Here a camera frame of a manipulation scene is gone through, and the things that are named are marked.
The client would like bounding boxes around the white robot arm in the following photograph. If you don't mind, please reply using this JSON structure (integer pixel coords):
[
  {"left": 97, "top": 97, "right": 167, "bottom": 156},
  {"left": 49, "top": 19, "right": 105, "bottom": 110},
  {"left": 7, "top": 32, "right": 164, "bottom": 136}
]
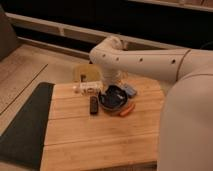
[{"left": 89, "top": 36, "right": 213, "bottom": 171}]

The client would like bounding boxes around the dark blue bowl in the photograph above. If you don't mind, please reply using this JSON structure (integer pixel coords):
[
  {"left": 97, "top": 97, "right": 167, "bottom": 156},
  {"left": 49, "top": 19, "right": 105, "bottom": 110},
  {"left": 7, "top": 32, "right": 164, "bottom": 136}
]
[{"left": 98, "top": 85, "right": 128, "bottom": 111}]

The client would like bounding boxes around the white box with label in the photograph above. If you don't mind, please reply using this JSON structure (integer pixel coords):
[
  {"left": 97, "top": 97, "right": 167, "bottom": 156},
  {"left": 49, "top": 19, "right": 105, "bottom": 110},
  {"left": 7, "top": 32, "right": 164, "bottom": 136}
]
[{"left": 73, "top": 81, "right": 103, "bottom": 94}]

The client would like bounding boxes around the black remote control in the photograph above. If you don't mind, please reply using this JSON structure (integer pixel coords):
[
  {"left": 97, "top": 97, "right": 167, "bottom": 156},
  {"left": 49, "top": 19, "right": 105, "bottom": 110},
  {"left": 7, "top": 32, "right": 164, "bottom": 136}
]
[{"left": 90, "top": 96, "right": 99, "bottom": 115}]

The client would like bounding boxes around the blue sponge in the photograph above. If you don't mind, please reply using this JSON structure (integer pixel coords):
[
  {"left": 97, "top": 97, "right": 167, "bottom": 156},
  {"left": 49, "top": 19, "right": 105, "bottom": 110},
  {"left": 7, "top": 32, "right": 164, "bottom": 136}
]
[{"left": 122, "top": 84, "right": 137, "bottom": 98}]

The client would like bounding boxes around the orange carrot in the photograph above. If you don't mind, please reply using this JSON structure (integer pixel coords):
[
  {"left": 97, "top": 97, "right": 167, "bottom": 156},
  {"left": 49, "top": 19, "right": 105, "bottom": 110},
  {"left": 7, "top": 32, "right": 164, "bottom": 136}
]
[{"left": 120, "top": 102, "right": 135, "bottom": 117}]

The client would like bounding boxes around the dark floor mat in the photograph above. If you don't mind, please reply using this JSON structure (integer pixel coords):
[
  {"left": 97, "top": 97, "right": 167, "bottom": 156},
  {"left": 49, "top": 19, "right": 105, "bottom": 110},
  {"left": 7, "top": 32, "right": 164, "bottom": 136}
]
[{"left": 0, "top": 82, "right": 54, "bottom": 169}]

